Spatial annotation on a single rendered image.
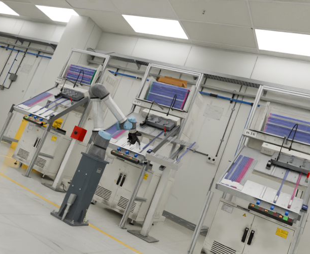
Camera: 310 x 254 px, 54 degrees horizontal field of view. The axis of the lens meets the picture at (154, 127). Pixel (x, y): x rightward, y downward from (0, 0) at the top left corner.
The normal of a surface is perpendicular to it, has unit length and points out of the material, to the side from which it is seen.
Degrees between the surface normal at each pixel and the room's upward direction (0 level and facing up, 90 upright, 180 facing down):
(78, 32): 90
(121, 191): 90
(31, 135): 90
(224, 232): 90
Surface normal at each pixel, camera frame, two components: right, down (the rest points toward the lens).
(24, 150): -0.40, -0.29
